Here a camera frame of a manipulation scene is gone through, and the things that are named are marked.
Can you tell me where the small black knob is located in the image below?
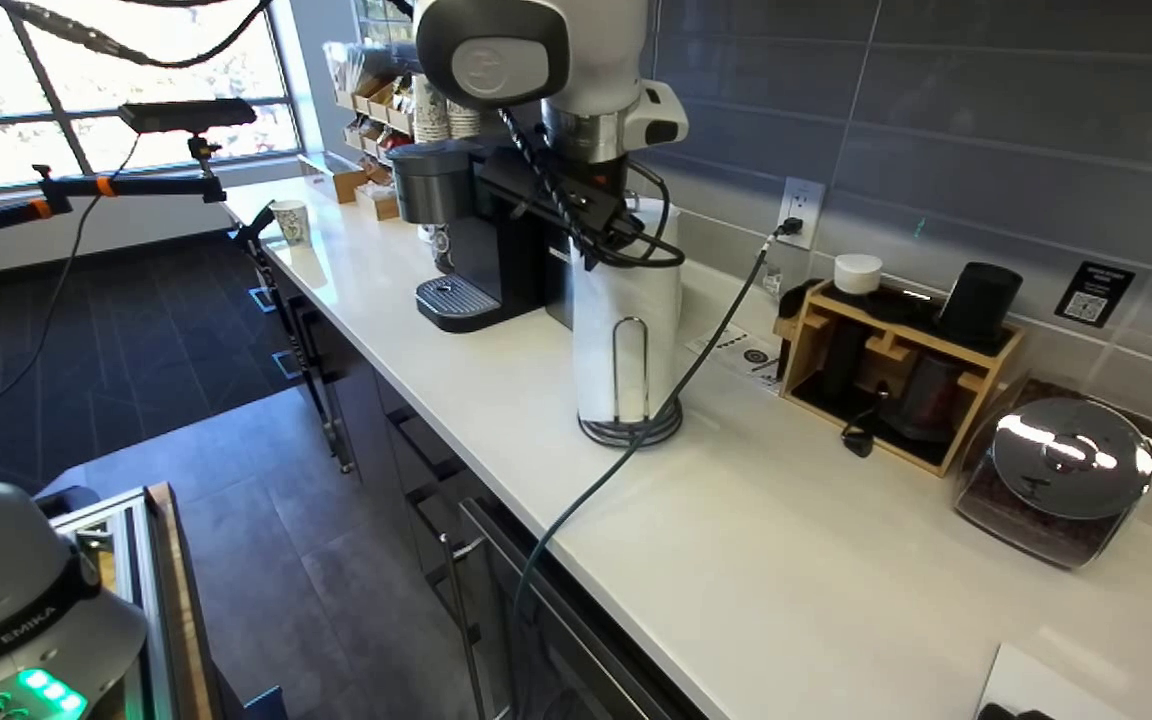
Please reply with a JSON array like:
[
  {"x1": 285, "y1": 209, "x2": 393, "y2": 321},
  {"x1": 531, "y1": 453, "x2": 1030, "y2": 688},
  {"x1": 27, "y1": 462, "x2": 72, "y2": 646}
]
[{"x1": 837, "y1": 411, "x2": 880, "y2": 461}]

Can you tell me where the black coffee maker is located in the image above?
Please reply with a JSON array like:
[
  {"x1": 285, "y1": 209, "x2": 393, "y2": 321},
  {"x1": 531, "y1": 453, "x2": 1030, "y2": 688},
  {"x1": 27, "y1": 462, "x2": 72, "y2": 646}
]
[{"x1": 386, "y1": 133, "x2": 579, "y2": 336}]

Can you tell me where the silver domed appliance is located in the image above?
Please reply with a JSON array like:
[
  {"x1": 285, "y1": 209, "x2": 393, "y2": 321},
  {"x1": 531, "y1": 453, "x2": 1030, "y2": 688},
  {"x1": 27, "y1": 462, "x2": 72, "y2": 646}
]
[{"x1": 952, "y1": 374, "x2": 1152, "y2": 574}]

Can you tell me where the black tripod stand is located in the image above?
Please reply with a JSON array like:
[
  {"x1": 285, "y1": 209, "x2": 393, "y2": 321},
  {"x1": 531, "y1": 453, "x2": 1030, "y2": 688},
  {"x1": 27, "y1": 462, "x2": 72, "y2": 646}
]
[{"x1": 229, "y1": 197, "x2": 358, "y2": 481}]

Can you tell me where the white mug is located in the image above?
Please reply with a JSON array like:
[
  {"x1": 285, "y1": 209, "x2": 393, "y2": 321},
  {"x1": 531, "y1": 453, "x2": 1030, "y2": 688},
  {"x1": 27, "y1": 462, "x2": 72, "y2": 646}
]
[{"x1": 268, "y1": 197, "x2": 314, "y2": 254}]

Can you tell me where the wooden countertop organizer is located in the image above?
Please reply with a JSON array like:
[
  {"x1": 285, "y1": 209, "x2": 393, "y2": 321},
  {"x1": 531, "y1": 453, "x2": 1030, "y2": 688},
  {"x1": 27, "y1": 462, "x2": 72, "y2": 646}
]
[{"x1": 775, "y1": 279, "x2": 1028, "y2": 484}]

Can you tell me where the dark cabinet front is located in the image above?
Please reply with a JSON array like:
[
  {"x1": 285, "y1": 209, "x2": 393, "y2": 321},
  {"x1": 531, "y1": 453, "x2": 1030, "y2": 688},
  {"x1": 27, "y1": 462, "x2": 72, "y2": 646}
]
[{"x1": 252, "y1": 254, "x2": 728, "y2": 720}]

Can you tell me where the white paper towel roll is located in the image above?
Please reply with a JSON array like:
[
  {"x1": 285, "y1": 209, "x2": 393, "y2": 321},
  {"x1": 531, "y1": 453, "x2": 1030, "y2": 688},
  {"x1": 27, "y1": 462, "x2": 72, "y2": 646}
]
[{"x1": 567, "y1": 245, "x2": 686, "y2": 433}]

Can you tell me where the aluminium frame cart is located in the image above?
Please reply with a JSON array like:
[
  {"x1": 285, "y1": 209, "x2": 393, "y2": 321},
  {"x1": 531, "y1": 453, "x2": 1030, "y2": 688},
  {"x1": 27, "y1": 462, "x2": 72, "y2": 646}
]
[{"x1": 46, "y1": 484, "x2": 179, "y2": 720}]

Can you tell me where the dark cup in organizer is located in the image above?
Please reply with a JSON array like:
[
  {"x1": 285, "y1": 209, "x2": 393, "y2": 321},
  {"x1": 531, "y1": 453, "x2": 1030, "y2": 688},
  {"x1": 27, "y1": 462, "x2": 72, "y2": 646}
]
[{"x1": 882, "y1": 346, "x2": 967, "y2": 453}]

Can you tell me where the black QR code sign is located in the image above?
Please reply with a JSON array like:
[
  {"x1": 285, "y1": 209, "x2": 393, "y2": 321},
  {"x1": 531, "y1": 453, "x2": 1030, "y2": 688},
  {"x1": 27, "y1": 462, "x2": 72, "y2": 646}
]
[{"x1": 1053, "y1": 260, "x2": 1137, "y2": 330}]

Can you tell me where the white wall outlet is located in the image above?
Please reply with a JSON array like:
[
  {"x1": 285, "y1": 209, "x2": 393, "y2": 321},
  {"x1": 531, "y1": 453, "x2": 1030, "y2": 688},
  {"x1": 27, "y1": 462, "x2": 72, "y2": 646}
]
[{"x1": 775, "y1": 175, "x2": 826, "y2": 250}]

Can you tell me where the snack display shelf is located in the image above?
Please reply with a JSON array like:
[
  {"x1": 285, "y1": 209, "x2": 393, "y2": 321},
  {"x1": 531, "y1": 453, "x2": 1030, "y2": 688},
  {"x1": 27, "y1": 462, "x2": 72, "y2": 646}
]
[{"x1": 327, "y1": 31, "x2": 426, "y2": 225}]

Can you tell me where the metal paper towel holder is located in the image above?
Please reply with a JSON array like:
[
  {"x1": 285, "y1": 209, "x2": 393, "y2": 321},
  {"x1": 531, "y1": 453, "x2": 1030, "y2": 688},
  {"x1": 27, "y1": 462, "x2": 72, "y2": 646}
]
[{"x1": 573, "y1": 311, "x2": 686, "y2": 453}]

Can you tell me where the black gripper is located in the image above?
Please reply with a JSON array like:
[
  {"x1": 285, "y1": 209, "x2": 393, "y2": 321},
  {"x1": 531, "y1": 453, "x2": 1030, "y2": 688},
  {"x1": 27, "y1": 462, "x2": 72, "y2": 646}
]
[{"x1": 598, "y1": 158, "x2": 670, "y2": 266}]

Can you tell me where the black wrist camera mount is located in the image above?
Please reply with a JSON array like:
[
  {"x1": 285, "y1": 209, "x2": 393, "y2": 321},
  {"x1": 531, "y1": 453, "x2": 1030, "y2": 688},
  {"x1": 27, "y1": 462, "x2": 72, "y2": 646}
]
[{"x1": 490, "y1": 135, "x2": 649, "y2": 265}]

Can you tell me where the wooden plank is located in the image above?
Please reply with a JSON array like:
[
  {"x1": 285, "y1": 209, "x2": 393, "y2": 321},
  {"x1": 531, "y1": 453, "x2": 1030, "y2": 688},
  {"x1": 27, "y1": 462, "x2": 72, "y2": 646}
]
[{"x1": 148, "y1": 481, "x2": 221, "y2": 720}]

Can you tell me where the white paper sheet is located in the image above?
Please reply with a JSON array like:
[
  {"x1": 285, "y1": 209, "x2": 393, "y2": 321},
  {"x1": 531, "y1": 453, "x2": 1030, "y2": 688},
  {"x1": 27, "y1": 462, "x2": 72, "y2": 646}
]
[{"x1": 973, "y1": 639, "x2": 1101, "y2": 720}]

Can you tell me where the black bar camera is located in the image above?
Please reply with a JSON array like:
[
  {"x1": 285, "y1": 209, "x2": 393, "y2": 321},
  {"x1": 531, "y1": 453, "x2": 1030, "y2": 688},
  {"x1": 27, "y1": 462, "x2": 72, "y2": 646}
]
[{"x1": 116, "y1": 97, "x2": 264, "y2": 135}]

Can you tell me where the small white round cup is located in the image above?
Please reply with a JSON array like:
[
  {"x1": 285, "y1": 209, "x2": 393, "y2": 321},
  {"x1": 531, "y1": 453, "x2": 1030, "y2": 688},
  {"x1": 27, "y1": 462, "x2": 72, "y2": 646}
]
[{"x1": 826, "y1": 250, "x2": 889, "y2": 300}]

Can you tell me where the black device on organizer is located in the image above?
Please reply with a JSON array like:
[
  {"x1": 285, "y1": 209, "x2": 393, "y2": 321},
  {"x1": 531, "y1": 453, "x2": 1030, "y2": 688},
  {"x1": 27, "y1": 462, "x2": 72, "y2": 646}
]
[{"x1": 937, "y1": 260, "x2": 1028, "y2": 355}]

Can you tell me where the dark green power cable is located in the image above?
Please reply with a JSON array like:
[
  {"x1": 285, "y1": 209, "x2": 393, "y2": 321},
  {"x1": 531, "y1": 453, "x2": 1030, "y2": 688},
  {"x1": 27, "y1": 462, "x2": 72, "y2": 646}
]
[{"x1": 500, "y1": 215, "x2": 807, "y2": 720}]

